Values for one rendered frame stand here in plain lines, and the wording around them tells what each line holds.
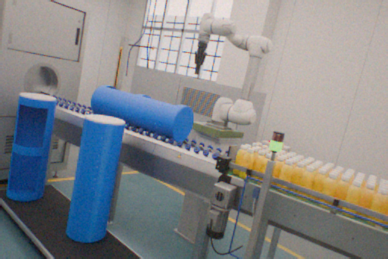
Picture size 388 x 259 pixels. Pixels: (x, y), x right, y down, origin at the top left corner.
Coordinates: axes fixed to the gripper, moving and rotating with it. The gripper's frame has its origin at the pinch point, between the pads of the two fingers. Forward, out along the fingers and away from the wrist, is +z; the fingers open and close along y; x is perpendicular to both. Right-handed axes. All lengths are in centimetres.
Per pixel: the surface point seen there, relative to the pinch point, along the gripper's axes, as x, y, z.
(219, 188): -17, 65, 67
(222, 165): -9, 56, 57
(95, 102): -44, -69, 43
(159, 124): -20.1, -5.3, 45.4
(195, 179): -4, 30, 75
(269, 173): -10, 92, 49
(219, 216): -16, 70, 83
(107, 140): -57, -10, 61
